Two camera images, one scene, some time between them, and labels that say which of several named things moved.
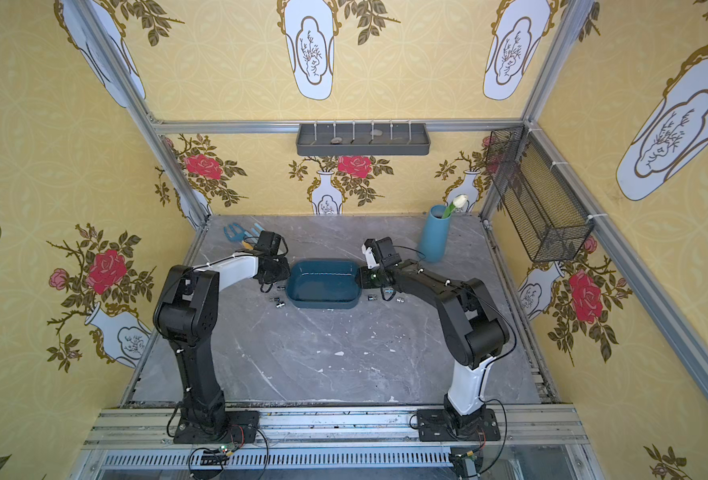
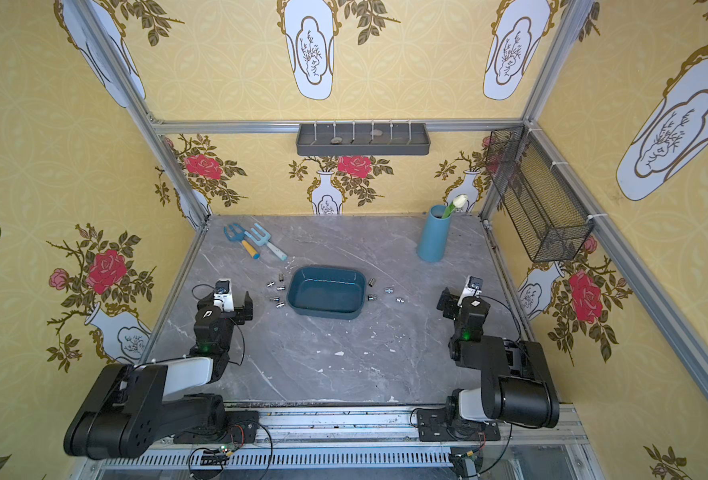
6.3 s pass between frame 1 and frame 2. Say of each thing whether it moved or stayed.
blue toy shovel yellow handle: stayed
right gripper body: moved
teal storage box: moved
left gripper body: moved
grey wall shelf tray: stayed
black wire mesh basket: stayed
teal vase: stayed
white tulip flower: stayed
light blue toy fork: stayed
